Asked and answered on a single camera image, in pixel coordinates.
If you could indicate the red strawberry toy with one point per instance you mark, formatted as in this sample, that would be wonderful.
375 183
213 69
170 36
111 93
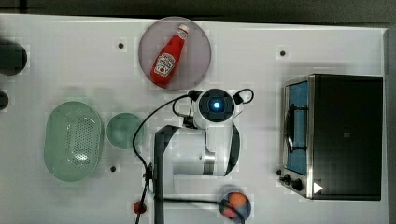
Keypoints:
139 208

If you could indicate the black pot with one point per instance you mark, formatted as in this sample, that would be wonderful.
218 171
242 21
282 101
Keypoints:
13 58

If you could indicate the grey round plate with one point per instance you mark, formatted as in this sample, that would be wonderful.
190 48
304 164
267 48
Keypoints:
195 56

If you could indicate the black pan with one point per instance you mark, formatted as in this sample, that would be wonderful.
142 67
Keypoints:
4 100

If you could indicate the red ketchup bottle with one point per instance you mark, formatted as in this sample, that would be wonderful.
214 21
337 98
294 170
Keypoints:
167 60

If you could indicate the green mug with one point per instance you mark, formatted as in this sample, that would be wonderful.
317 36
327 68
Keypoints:
121 131

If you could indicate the silver black toaster oven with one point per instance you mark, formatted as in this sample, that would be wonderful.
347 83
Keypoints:
332 137

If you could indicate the green oval colander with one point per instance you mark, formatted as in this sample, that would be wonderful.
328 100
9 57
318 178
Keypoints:
73 142

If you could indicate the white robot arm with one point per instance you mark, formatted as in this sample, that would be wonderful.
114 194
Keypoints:
209 147

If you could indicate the blue bowl with fruit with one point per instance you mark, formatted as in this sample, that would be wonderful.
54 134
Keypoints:
234 205

